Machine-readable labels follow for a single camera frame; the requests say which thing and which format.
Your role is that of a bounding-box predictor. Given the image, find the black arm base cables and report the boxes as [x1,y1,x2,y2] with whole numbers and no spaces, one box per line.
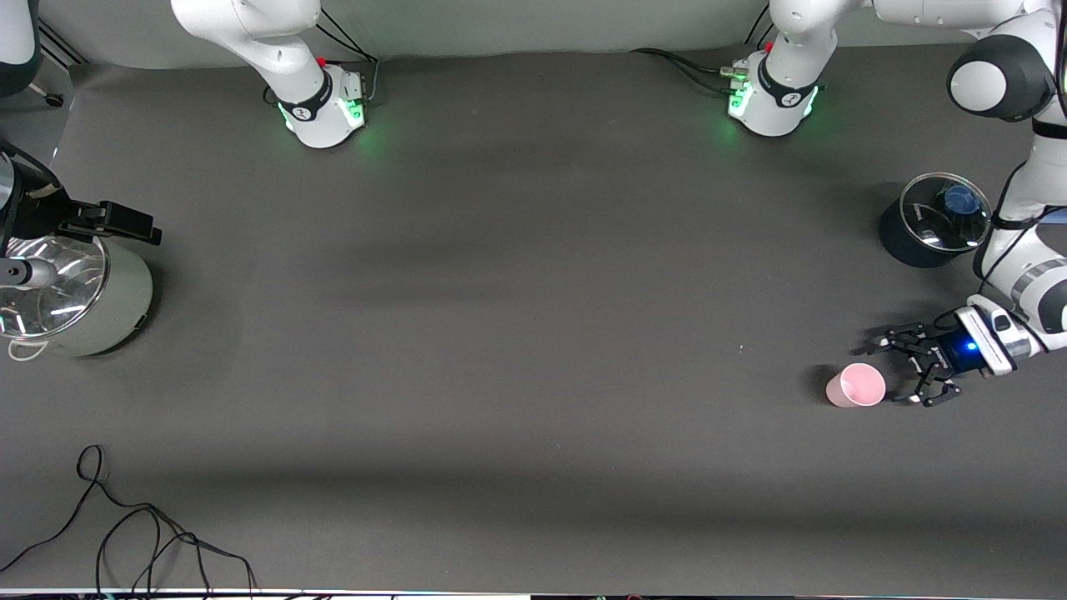
[265,7,382,108]
[631,4,772,94]

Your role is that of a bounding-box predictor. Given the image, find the black cable along right arm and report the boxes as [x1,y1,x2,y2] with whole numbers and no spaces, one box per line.
[0,137,63,191]

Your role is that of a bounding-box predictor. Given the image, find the black stand leg with caster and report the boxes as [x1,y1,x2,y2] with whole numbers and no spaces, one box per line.
[29,21,88,109]

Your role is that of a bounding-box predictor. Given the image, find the black left arm base cables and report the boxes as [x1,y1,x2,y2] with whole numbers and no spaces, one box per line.
[631,4,772,94]

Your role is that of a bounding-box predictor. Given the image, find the thin black cable on table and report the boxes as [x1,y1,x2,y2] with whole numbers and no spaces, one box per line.
[0,444,259,597]

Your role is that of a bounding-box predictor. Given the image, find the dark blue saucepan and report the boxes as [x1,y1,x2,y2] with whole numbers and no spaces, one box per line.
[879,172,994,269]

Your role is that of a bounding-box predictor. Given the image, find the black right arm base cables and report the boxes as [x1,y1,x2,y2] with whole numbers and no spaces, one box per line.
[265,7,382,108]

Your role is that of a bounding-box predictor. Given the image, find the steel pot with lid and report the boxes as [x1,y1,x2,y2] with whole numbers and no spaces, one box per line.
[0,236,155,362]

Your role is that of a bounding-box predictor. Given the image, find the pink plastic cup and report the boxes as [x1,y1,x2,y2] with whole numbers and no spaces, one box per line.
[825,362,887,409]

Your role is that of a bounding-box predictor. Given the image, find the glass lid with steel rim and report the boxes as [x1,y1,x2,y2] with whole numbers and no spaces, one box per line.
[0,236,109,341]

